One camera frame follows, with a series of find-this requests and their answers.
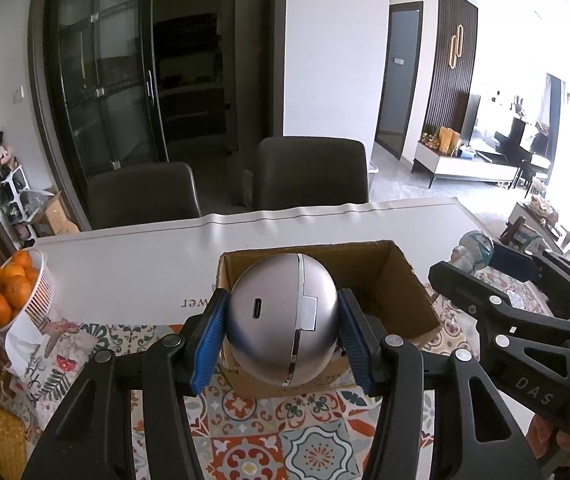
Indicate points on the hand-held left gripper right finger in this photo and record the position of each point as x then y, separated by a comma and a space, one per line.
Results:
355, 340

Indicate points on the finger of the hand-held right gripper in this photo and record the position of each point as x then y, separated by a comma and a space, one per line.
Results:
512, 262
470, 292

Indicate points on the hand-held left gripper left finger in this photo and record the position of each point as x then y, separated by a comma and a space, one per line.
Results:
210, 340

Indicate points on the blue white figurine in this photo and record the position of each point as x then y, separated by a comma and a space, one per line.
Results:
472, 252

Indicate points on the silver ball speaker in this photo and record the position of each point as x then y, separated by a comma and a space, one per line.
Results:
270, 330

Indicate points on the brown cardboard box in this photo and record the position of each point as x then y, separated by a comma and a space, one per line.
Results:
395, 285

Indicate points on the person's right hand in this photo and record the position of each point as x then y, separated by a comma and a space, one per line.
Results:
550, 440

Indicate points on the low coffee table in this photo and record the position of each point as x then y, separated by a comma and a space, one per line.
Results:
540, 220

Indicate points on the white television stand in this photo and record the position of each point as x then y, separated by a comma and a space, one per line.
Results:
465, 165

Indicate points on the black piano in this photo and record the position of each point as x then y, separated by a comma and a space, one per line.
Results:
515, 137

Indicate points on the yellow paper bags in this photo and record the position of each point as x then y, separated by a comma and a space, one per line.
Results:
447, 140

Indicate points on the leaf printed cloth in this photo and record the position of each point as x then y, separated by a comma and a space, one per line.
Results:
62, 360

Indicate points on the dark grey dining chair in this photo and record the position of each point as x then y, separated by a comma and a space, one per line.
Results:
140, 195
310, 170

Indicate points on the white plastic fruit basket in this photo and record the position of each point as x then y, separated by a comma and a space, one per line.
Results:
40, 295

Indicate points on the white tissue paper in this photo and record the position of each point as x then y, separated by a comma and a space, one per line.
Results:
22, 340

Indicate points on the cardboard box on floor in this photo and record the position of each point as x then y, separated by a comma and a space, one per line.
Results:
57, 215

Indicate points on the grey interior door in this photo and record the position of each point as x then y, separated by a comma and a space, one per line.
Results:
397, 80

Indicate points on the white shoe rack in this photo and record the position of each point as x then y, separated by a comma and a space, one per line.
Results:
10, 200

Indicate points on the dark glass cabinet doors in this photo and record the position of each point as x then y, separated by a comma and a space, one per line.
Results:
100, 60

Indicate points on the dark slatted wall panel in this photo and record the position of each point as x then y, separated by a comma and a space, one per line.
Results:
440, 95

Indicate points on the gold wall ornament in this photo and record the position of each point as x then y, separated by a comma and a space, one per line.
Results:
456, 45

